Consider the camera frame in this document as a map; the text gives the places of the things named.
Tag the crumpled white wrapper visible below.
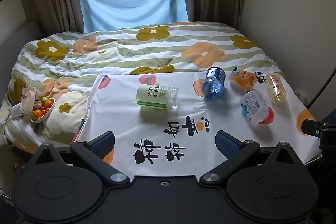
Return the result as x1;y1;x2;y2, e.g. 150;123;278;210
12;84;40;117

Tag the pile of cherry tomatoes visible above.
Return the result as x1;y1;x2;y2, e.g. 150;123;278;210
31;97;54;120

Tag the cream bowl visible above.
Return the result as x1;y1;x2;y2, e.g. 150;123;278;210
30;97;56;123

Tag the grey upholstered bed frame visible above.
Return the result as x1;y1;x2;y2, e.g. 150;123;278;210
0;20;43;109

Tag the floral striped blanket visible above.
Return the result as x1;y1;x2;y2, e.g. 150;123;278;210
5;21;288;153

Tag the small yellow clear bottle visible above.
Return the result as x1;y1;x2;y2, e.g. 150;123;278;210
266;75;286;104

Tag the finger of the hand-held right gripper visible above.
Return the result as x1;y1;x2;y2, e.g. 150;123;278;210
301;113;336;151

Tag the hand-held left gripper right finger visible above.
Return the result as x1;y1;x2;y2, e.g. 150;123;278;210
199;131;303;183

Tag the white printed cloth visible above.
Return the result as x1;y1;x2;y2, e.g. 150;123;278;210
76;70;324;178

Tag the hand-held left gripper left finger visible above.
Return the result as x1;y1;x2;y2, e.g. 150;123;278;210
34;131;132;185

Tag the white cup with red lid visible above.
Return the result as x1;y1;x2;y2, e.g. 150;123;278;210
240;90;274;125

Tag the clear cup with green label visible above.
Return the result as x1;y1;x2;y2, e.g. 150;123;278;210
136;85;180;112

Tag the black cable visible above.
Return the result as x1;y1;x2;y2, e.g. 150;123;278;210
307;74;336;109

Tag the orange juice bottle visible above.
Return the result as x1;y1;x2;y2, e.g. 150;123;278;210
229;68;257;90

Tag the blue plastic bottle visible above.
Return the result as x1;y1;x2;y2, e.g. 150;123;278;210
201;66;227;100

